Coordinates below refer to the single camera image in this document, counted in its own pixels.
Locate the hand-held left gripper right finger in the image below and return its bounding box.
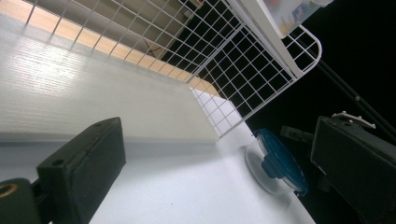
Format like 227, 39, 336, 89
310, 115, 396, 224

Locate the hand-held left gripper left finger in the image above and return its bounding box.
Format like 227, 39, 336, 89
35, 117, 127, 224

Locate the round container with teal lid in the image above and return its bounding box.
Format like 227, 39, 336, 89
244, 127, 310, 198

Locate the white wire two-tier rack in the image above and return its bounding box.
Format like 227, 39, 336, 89
0, 0, 323, 145

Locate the clear rectangular container blue-rimmed lid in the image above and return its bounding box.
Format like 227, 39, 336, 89
262, 0, 334, 39

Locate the black metal stand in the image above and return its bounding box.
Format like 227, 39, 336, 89
317, 58, 396, 138

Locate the blue and red snack packet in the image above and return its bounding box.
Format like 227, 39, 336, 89
290, 3, 310, 21

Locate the wooden table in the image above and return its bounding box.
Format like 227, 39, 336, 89
0, 0, 220, 98

